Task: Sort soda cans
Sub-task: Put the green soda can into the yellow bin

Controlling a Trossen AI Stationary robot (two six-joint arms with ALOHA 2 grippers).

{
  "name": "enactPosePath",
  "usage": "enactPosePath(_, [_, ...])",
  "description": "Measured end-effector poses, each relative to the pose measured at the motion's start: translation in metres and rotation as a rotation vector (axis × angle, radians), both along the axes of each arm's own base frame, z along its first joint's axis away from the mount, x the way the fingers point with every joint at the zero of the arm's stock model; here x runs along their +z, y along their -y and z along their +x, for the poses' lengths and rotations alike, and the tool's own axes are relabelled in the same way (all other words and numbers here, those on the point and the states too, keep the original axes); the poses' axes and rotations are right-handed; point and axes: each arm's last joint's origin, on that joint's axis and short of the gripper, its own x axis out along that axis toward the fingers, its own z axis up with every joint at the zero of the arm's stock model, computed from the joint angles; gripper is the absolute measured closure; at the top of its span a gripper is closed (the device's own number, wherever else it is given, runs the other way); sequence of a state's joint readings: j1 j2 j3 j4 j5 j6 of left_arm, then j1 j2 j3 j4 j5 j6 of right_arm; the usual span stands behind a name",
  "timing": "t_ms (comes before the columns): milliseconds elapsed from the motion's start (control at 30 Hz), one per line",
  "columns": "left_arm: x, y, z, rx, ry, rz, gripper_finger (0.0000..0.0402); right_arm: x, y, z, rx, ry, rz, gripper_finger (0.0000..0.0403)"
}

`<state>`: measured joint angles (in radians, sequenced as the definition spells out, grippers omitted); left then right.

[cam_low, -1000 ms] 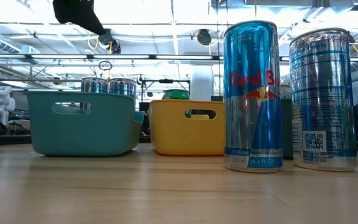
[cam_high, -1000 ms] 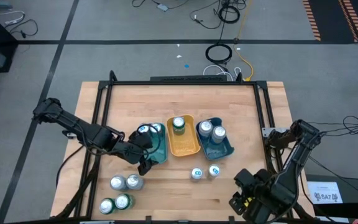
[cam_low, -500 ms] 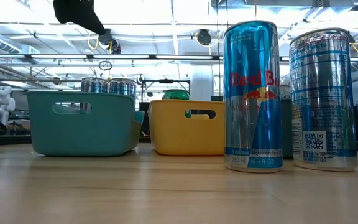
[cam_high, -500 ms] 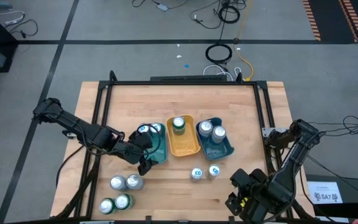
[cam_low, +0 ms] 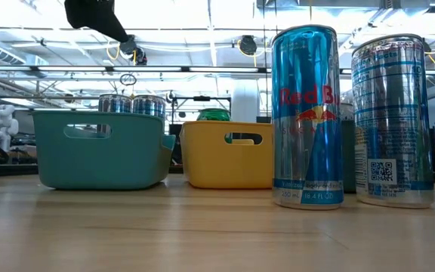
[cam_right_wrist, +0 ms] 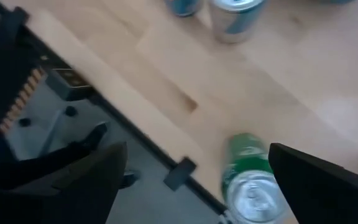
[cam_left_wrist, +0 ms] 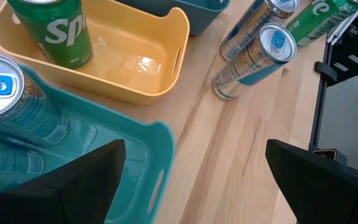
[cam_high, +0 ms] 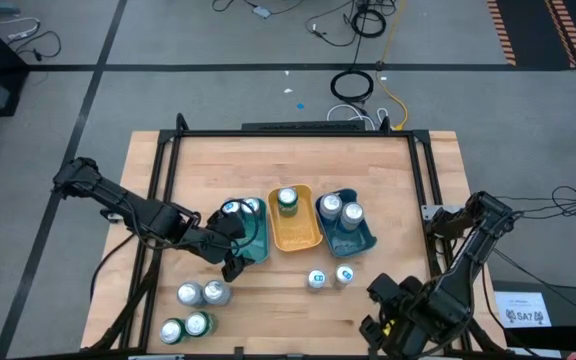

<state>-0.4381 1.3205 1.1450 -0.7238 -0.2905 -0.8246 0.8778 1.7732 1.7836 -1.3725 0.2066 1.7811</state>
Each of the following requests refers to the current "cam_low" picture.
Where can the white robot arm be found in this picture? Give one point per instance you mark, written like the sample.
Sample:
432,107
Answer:
2,124

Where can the yellow plastic bin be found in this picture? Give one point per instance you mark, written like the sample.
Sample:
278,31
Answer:
217,166

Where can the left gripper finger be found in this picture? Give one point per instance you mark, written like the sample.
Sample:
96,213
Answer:
89,15

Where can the teal green plastic bin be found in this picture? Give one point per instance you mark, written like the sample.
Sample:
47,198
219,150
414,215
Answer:
100,158

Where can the blue silver Red Bull can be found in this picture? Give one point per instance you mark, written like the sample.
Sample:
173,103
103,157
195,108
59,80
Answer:
308,124
391,121
115,104
149,106

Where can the black aluminium table frame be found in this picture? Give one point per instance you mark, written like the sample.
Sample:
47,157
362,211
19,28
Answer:
2,170

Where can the green Sprite can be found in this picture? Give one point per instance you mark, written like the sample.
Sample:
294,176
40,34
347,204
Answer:
213,114

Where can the dark blue plastic bin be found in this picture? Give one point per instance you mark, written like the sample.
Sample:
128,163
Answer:
349,158

